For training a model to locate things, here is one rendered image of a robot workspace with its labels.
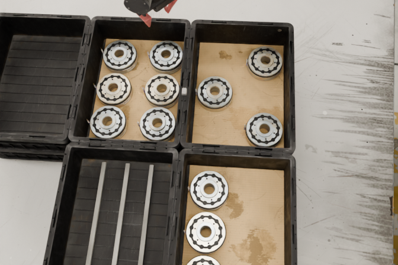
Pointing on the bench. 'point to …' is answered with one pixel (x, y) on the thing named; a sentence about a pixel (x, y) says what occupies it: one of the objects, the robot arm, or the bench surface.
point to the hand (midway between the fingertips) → (157, 16)
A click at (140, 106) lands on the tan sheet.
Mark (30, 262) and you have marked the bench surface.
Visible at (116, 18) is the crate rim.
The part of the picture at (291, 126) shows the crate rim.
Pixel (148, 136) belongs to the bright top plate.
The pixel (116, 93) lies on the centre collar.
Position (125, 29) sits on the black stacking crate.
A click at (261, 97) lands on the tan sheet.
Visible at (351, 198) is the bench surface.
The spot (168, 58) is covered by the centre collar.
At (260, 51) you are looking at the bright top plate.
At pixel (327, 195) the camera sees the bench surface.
